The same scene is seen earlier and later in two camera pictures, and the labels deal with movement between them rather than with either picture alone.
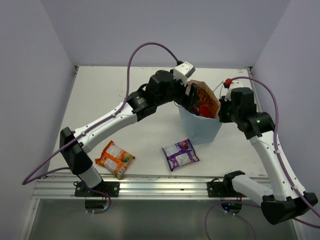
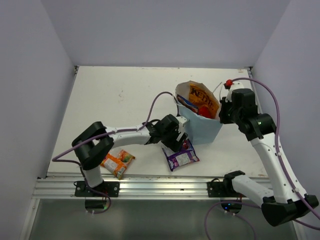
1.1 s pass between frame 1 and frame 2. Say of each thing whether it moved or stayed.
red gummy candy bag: stayed
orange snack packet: stayed
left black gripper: moved
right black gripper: stayed
